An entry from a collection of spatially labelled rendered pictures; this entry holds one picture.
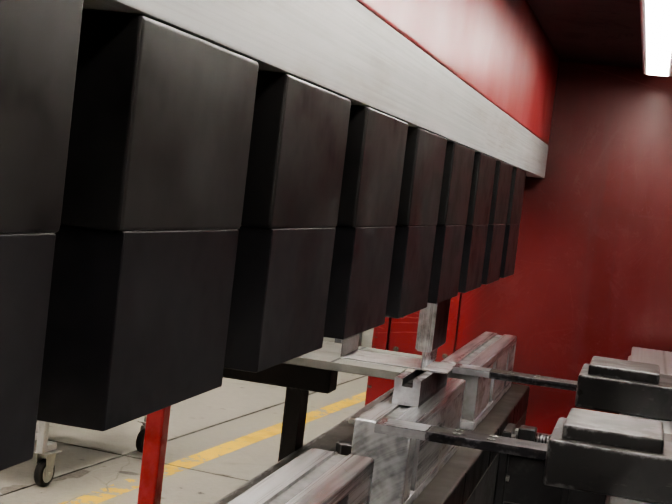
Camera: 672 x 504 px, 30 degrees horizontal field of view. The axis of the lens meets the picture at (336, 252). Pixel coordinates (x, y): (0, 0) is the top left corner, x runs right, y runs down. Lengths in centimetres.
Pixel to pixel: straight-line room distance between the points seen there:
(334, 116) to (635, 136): 160
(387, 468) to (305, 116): 64
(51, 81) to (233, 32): 18
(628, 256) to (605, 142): 21
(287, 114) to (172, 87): 17
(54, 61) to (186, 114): 13
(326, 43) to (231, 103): 17
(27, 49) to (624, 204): 199
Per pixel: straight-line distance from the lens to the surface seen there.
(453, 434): 109
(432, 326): 148
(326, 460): 110
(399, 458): 130
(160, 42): 52
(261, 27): 64
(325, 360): 147
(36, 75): 42
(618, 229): 235
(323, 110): 76
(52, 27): 43
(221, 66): 58
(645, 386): 146
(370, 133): 89
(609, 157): 236
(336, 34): 78
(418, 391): 141
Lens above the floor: 120
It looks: 3 degrees down
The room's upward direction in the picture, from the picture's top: 7 degrees clockwise
